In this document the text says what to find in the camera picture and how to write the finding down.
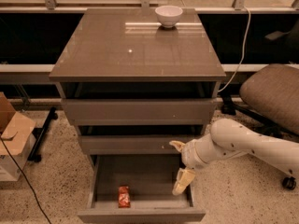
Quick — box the red coke can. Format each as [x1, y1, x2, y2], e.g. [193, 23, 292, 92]
[118, 186, 131, 208]

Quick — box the white ceramic bowl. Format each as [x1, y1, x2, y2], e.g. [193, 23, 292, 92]
[155, 6, 183, 28]

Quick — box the black stand leg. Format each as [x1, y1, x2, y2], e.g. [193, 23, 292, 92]
[28, 107, 58, 162]

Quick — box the black floor cable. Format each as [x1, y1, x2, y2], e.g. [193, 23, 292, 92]
[0, 137, 52, 224]

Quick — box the white cable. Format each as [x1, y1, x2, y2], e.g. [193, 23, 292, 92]
[217, 7, 252, 94]

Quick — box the cardboard box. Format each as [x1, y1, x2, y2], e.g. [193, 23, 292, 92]
[0, 92, 36, 181]

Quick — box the brown office chair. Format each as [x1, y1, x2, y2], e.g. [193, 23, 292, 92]
[221, 64, 299, 190]

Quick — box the grey drawer cabinet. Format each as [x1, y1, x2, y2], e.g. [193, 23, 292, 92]
[49, 7, 227, 173]

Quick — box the middle grey drawer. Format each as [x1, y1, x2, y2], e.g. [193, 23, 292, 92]
[78, 135, 200, 155]

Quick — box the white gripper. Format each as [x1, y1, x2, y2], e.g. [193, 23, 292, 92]
[169, 140, 207, 196]

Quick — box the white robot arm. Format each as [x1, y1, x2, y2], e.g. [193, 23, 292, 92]
[170, 119, 299, 195]

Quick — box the bottom grey open drawer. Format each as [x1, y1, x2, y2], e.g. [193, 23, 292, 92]
[78, 155, 205, 224]

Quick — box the top grey drawer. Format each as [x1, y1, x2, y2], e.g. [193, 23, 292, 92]
[62, 99, 216, 126]

